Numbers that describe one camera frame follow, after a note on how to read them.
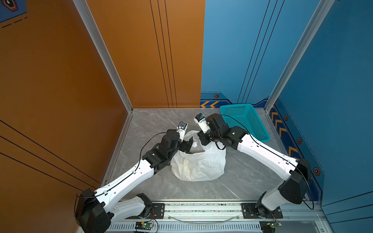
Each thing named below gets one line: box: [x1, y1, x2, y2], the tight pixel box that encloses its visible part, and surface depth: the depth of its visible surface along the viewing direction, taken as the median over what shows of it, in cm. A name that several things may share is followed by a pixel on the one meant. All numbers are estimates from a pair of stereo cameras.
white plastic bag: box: [170, 130, 227, 183], surface depth 77 cm
